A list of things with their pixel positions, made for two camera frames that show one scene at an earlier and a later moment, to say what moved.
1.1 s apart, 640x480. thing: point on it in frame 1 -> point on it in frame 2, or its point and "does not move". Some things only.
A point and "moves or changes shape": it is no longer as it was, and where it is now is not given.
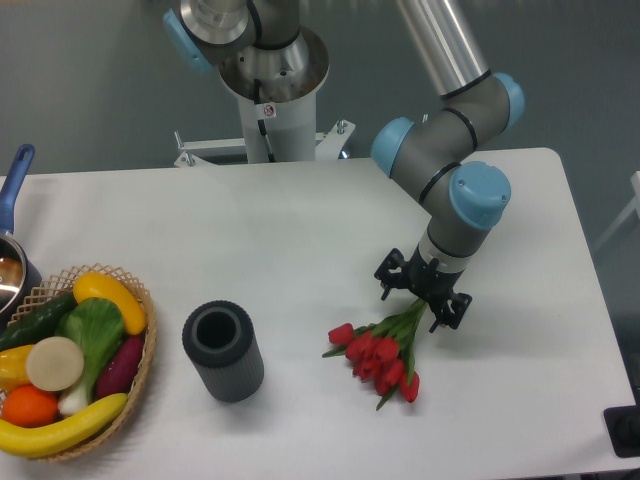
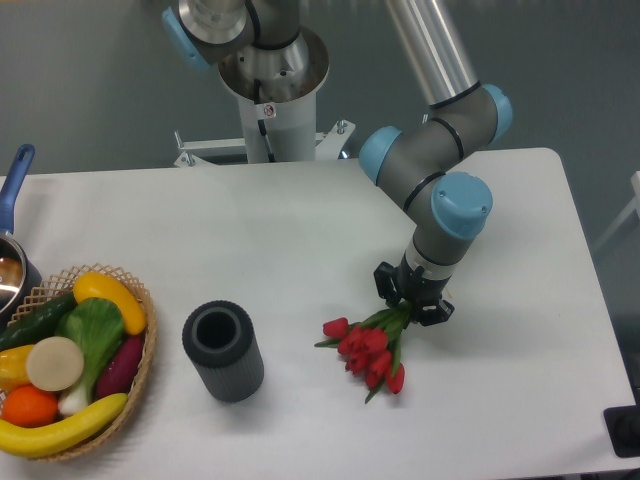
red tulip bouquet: [382, 352] moves or changes shape
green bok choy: [98, 328] does not move
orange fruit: [27, 406] does not move
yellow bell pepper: [13, 368] does not move
